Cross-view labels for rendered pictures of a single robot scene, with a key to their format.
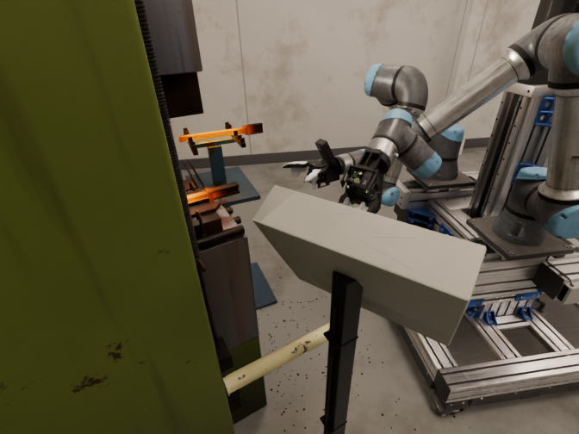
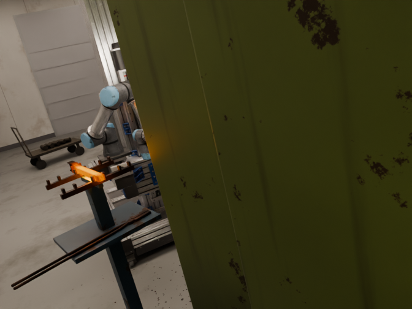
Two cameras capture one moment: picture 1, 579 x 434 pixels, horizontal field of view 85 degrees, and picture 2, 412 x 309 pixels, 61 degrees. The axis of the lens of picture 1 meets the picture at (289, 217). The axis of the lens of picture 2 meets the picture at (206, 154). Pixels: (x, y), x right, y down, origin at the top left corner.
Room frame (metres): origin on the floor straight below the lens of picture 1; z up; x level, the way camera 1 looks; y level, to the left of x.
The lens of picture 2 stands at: (1.34, 1.87, 1.40)
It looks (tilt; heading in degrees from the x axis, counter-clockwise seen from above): 17 degrees down; 256
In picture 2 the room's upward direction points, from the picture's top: 13 degrees counter-clockwise
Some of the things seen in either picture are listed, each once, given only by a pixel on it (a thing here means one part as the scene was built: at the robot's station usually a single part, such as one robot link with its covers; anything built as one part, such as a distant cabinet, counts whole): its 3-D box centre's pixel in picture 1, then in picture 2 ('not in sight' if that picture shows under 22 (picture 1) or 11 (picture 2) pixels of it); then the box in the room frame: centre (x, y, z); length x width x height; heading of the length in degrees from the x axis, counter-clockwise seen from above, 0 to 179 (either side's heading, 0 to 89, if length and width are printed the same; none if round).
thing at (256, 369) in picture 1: (295, 349); not in sight; (0.60, 0.00, 0.62); 0.44 x 0.05 x 0.05; 119
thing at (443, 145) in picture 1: (445, 139); (106, 132); (1.37, -0.71, 0.98); 0.13 x 0.12 x 0.14; 40
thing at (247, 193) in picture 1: (220, 186); (107, 227); (1.48, 0.35, 0.74); 0.40 x 0.30 x 0.02; 22
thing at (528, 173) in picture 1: (537, 189); not in sight; (0.87, -0.77, 0.98); 0.13 x 0.12 x 0.14; 173
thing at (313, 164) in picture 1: (324, 170); not in sight; (1.10, -0.14, 0.97); 0.12 x 0.08 x 0.09; 119
